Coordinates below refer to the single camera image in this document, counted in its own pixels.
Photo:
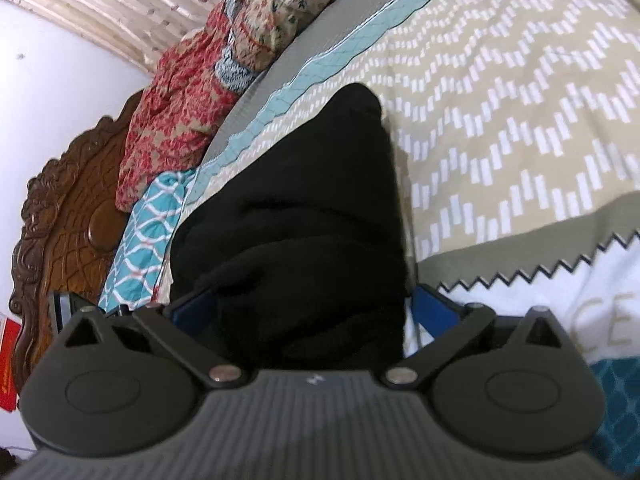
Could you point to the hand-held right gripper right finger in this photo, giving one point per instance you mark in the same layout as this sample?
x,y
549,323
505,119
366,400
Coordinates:
x,y
435,310

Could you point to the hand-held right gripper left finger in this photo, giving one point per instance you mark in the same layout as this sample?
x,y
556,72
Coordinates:
x,y
192,312

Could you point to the black pants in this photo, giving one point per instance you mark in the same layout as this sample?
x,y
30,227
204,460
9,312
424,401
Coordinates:
x,y
300,210

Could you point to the teal lattice pattern pillow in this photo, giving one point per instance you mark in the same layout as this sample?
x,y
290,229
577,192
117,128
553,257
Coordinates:
x,y
145,230

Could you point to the carved wooden headboard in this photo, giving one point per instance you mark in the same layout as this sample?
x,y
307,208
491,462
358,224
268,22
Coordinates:
x,y
65,210

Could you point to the red floral cloth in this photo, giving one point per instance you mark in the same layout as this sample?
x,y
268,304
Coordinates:
x,y
170,110

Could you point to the beige floral cloth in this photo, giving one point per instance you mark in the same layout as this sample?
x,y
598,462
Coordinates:
x,y
280,10

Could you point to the cream pleated curtain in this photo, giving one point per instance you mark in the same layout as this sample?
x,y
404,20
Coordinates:
x,y
125,0

